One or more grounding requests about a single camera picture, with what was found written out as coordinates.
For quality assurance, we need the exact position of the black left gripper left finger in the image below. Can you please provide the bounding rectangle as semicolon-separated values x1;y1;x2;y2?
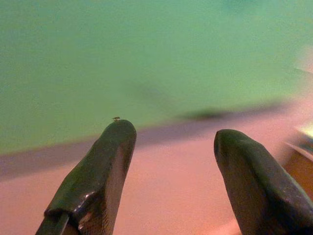
35;119;137;235

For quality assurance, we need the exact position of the brown wooden furniture piece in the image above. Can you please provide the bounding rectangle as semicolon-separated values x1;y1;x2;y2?
283;124;313;194

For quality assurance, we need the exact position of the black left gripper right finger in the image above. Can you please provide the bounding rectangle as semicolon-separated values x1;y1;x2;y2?
214;129;313;235

